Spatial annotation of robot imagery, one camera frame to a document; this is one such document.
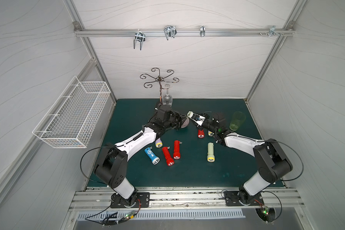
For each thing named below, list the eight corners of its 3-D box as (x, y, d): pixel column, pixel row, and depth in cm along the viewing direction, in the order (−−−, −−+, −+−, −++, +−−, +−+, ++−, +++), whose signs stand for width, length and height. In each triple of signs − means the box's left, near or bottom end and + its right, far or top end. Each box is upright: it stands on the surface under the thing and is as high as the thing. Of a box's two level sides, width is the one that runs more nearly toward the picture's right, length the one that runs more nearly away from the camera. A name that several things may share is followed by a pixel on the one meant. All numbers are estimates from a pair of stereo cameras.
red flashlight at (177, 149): (173, 159, 88) (173, 157, 86) (173, 141, 96) (173, 140, 94) (182, 159, 88) (182, 157, 86) (181, 141, 96) (181, 140, 94)
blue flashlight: (153, 165, 86) (153, 163, 84) (145, 151, 93) (144, 149, 90) (160, 161, 88) (160, 159, 86) (151, 147, 94) (151, 145, 92)
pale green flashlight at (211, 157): (207, 161, 88) (208, 159, 86) (207, 143, 96) (207, 141, 94) (213, 162, 88) (215, 160, 86) (213, 144, 96) (214, 142, 94)
